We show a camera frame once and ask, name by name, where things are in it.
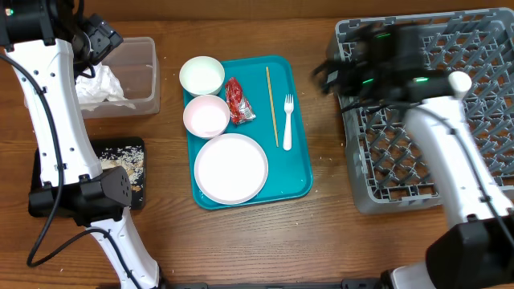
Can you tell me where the rice and peanuts pile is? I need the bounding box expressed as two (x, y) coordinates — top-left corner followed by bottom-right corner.
(96, 145), (145, 193)

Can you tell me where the black tray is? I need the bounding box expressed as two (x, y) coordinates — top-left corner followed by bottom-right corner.
(27, 136), (148, 218)

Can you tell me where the white paper cup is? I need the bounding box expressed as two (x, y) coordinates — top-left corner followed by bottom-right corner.
(448, 71), (472, 100)

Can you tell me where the teal serving tray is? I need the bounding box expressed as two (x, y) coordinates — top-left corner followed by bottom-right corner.
(182, 55), (313, 210)

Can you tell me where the white plastic fork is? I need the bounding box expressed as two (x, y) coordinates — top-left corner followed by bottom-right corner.
(283, 94), (294, 151)

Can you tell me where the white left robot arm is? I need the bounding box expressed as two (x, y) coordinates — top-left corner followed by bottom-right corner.
(1, 0), (168, 288)

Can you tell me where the clear plastic bin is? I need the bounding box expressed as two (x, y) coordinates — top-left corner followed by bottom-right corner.
(23, 36), (161, 120)

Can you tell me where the white bowl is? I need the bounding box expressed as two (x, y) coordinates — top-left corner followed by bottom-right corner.
(179, 56), (225, 97)

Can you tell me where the red snack wrapper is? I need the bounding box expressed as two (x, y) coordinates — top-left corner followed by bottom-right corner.
(225, 77), (256, 125)

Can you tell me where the wooden chopstick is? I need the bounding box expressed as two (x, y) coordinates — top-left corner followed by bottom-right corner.
(266, 67), (279, 148)

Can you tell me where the large white plate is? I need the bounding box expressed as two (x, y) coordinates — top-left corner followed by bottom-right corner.
(194, 133), (268, 205)

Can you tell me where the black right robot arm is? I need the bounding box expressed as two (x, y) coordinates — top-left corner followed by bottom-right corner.
(312, 24), (513, 288)

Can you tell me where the white napkin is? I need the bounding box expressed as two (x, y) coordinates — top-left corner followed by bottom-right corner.
(75, 63), (127, 111)

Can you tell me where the pink bowl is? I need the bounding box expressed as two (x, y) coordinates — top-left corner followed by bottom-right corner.
(182, 95), (230, 139)

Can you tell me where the grey dishwasher rack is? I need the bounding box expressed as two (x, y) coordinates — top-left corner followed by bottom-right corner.
(327, 8), (513, 214)

